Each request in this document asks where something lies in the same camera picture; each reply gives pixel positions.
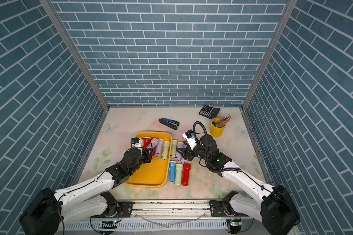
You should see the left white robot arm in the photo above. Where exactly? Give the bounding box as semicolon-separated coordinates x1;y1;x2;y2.
19;148;152;235

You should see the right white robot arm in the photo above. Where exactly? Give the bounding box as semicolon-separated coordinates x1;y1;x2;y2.
180;131;301;235

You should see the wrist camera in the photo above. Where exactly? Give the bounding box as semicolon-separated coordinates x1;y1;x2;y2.
182;130;197;150
131;138;144;150

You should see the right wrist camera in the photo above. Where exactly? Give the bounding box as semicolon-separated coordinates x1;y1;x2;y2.
182;130;197;150

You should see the coloured pens bundle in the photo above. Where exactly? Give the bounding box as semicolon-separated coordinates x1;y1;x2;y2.
215;115;232;128

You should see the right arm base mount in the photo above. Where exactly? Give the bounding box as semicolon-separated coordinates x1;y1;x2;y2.
208;191;249;217

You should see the green flashlight beside tray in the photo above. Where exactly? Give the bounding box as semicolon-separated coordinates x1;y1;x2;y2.
170;140;178;159

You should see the blue flashlight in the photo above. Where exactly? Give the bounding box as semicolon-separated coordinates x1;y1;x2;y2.
169;160;176;182

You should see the yellow pen cup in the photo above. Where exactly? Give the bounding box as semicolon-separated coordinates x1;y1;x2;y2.
210;117;226;138

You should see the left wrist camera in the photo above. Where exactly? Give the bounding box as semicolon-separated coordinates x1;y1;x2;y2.
131;138;144;150

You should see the red flashlight white logo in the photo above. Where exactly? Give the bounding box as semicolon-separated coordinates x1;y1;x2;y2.
143;137;151;148

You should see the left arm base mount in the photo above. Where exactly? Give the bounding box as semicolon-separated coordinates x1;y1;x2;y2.
92;192;134;219

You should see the black desk calculator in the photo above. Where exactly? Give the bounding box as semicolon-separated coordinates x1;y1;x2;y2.
199;105;220;119

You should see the green flashlight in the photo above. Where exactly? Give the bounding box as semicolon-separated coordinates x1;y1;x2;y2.
161;141;170;161
170;140;178;159
175;164;183;187

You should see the red flashlight plain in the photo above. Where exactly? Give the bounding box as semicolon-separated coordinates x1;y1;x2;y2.
182;163;191;186

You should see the purple flashlight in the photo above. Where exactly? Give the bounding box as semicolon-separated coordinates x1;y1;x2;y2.
147;138;158;151
176;152;188;165
155;138;164;157
177;142;185;148

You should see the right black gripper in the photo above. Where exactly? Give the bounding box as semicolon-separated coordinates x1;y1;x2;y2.
176;140;211;163

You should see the black and blue stapler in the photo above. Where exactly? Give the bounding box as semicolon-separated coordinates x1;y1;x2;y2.
159;117;179;130

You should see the yellow plastic storage tray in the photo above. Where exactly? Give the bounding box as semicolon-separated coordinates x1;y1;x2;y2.
125;131;172;188

